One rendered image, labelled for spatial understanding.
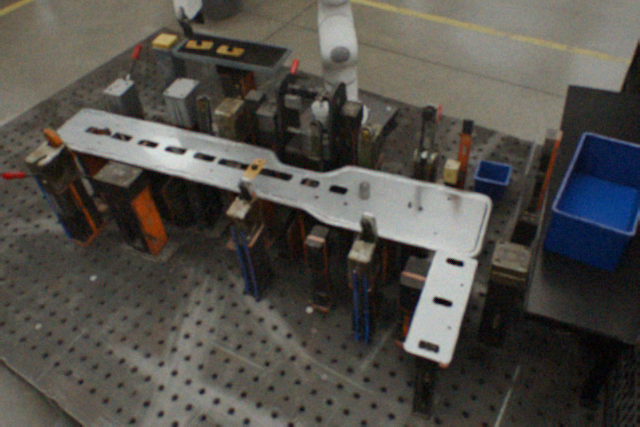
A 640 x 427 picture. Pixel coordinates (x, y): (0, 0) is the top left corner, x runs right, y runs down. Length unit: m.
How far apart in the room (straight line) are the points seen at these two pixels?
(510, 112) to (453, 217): 2.13
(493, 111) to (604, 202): 2.05
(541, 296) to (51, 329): 1.34
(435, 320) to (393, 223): 0.30
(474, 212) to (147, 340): 0.97
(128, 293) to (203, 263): 0.24
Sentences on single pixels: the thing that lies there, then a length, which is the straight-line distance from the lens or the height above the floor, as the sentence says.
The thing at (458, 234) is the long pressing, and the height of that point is 1.00.
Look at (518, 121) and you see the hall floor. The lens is 3.53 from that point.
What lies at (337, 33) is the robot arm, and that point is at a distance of 1.88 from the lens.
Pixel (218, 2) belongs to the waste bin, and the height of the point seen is 0.14.
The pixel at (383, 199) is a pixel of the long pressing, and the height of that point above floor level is 1.00.
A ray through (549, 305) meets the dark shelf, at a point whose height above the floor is 1.03.
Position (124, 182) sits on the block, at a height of 1.03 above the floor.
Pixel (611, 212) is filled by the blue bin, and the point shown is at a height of 1.03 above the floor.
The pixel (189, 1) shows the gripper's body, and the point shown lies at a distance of 1.87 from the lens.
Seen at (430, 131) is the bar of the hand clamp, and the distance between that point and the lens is 1.54.
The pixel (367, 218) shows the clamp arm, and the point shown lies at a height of 1.12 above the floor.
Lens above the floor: 2.10
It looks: 43 degrees down
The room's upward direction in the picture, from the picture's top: 5 degrees counter-clockwise
